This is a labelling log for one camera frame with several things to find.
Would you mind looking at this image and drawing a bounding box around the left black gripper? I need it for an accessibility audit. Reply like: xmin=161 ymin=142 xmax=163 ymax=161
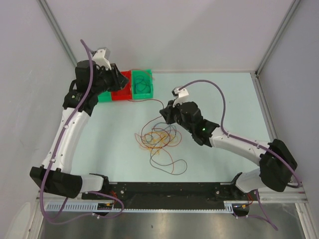
xmin=91 ymin=63 xmax=129 ymax=96

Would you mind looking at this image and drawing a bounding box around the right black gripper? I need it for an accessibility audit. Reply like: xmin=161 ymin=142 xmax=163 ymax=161
xmin=159 ymin=99 xmax=193 ymax=133

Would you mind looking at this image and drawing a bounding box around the light blue wire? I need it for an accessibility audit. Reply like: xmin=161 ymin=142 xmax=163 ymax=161
xmin=134 ymin=76 xmax=152 ymax=93

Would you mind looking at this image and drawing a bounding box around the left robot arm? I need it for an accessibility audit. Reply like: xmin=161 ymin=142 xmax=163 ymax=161
xmin=30 ymin=60 xmax=129 ymax=199

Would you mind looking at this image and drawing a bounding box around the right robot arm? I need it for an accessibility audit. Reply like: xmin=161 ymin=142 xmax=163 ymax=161
xmin=160 ymin=101 xmax=298 ymax=200

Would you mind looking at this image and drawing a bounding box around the red bin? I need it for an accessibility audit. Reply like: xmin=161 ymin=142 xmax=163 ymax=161
xmin=111 ymin=70 xmax=133 ymax=101

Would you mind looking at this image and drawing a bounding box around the right green bin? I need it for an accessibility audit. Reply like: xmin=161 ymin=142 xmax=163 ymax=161
xmin=131 ymin=69 xmax=154 ymax=100

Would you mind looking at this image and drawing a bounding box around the green bin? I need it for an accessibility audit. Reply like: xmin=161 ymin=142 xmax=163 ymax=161
xmin=131 ymin=69 xmax=154 ymax=100
xmin=98 ymin=91 xmax=112 ymax=103

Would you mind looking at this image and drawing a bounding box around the left green bin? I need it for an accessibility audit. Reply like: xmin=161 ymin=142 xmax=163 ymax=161
xmin=98 ymin=91 xmax=112 ymax=103

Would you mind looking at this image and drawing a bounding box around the dark blue wire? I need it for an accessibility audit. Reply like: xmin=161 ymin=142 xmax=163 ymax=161
xmin=143 ymin=121 xmax=179 ymax=142

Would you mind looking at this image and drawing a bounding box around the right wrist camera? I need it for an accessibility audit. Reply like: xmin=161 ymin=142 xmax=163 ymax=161
xmin=172 ymin=87 xmax=189 ymax=107

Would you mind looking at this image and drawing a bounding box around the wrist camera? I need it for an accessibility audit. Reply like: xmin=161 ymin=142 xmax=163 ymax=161
xmin=91 ymin=47 xmax=111 ymax=70
xmin=172 ymin=87 xmax=189 ymax=107

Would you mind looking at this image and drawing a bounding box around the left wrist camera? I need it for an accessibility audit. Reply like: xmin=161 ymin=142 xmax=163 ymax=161
xmin=91 ymin=47 xmax=111 ymax=70

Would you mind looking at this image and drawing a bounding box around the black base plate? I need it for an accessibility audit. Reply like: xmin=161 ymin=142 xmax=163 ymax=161
xmin=81 ymin=181 xmax=260 ymax=203

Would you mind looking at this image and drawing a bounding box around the grey cable duct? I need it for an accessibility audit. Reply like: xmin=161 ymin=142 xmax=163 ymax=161
xmin=45 ymin=202 xmax=233 ymax=214

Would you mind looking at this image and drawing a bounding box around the aluminium frame rail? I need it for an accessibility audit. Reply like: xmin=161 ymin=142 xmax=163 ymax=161
xmin=44 ymin=182 xmax=306 ymax=202

